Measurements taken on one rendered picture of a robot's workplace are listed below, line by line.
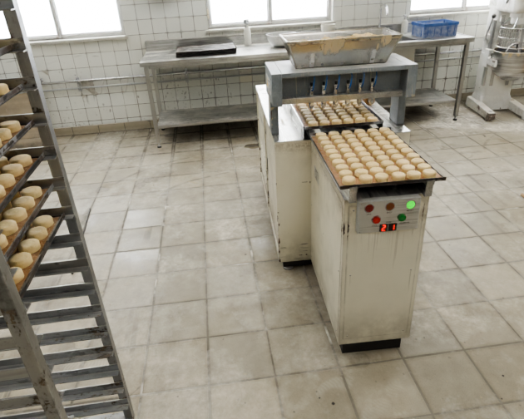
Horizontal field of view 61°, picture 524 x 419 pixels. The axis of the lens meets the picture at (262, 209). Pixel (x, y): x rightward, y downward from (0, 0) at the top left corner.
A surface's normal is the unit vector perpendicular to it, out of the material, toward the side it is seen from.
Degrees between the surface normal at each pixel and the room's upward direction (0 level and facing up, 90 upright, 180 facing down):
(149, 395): 0
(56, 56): 90
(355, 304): 90
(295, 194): 90
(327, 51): 115
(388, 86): 90
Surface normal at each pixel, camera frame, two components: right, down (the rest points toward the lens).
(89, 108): 0.13, 0.47
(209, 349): -0.05, -0.88
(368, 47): 0.10, 0.80
